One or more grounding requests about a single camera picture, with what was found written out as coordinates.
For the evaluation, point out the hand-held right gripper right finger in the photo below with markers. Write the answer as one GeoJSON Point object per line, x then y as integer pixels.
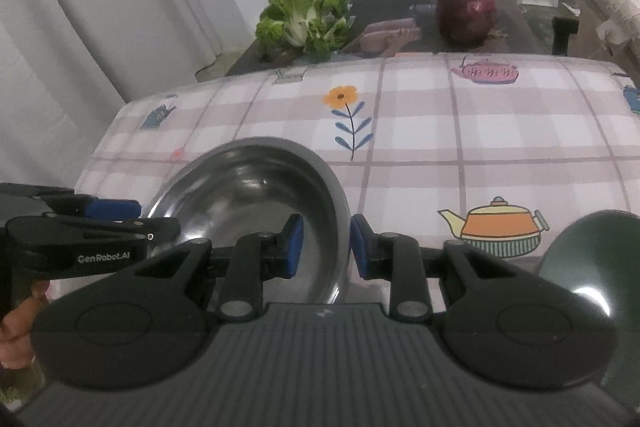
{"type": "Point", "coordinates": [359, 247]}

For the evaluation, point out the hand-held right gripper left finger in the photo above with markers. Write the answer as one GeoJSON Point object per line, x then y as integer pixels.
{"type": "Point", "coordinates": [292, 247]}

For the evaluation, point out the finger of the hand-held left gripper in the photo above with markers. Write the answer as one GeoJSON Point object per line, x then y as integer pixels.
{"type": "Point", "coordinates": [100, 229]}
{"type": "Point", "coordinates": [112, 209]}

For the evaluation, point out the dark green ceramic bowl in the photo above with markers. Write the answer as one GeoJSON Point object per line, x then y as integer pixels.
{"type": "Point", "coordinates": [600, 252]}

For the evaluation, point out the person's left hand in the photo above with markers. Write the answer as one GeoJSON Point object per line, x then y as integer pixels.
{"type": "Point", "coordinates": [17, 337]}

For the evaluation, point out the plaid printed tablecloth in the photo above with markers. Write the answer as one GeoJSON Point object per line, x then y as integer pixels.
{"type": "Point", "coordinates": [425, 132]}

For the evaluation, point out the white curtain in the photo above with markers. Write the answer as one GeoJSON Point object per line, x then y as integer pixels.
{"type": "Point", "coordinates": [100, 7]}

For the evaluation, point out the pink ribbed slab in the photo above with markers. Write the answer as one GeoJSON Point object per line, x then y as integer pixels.
{"type": "Point", "coordinates": [392, 25]}
{"type": "Point", "coordinates": [387, 41]}

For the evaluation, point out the green leafy lettuce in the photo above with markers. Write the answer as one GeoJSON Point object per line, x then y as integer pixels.
{"type": "Point", "coordinates": [305, 19]}

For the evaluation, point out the purple onion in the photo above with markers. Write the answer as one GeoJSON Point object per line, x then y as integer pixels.
{"type": "Point", "coordinates": [467, 14]}

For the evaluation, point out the dark side table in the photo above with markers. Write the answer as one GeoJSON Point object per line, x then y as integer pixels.
{"type": "Point", "coordinates": [515, 27]}

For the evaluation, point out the black box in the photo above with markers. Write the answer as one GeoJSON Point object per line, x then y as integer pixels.
{"type": "Point", "coordinates": [566, 36]}

